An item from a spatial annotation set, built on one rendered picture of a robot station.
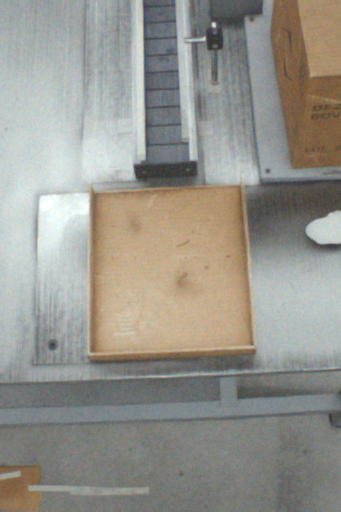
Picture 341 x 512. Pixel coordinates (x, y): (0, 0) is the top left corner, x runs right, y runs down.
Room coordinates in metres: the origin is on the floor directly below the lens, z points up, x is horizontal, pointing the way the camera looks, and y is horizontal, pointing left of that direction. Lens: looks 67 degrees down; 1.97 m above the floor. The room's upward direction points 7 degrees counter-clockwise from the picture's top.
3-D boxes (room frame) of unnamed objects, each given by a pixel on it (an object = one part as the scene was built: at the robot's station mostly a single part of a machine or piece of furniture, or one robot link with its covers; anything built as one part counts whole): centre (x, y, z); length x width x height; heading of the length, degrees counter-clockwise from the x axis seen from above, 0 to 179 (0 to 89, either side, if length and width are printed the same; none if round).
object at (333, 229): (0.48, -0.27, 0.85); 0.08 x 0.07 x 0.04; 59
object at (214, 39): (0.81, -0.09, 0.91); 0.07 x 0.03 x 0.16; 86
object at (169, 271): (0.45, 0.01, 0.85); 0.30 x 0.26 x 0.04; 176
